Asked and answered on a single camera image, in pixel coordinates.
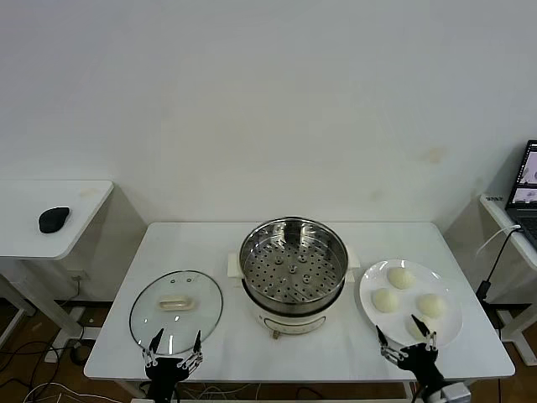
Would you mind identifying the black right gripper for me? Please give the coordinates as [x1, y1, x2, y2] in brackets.
[374, 314, 447, 394]

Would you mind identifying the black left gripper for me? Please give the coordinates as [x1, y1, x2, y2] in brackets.
[141, 327, 205, 403]

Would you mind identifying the white steamed baozi bun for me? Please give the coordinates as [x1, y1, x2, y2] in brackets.
[416, 292, 448, 319]
[404, 315, 436, 342]
[372, 288, 399, 314]
[386, 267, 415, 290]

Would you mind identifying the glass lid with white handle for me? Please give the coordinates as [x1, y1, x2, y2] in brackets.
[128, 270, 223, 356]

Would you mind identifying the steel steamer basket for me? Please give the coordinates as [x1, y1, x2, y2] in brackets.
[226, 216, 361, 314]

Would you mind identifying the white round plate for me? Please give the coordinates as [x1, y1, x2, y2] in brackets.
[358, 259, 464, 349]

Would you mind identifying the white side table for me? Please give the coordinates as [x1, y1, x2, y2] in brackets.
[0, 179, 148, 349]

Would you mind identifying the white laptop desk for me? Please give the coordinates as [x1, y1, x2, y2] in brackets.
[442, 192, 537, 366]

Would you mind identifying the black laptop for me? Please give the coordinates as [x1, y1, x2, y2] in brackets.
[505, 139, 537, 249]

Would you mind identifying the black computer mouse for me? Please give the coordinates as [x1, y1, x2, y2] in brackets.
[38, 206, 71, 234]

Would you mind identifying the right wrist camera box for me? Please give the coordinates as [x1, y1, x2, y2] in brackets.
[442, 382, 471, 403]

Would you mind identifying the black cable with adapter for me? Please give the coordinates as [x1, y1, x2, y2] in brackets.
[476, 228, 524, 303]

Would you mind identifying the white cable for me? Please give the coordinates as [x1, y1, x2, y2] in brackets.
[477, 224, 524, 256]

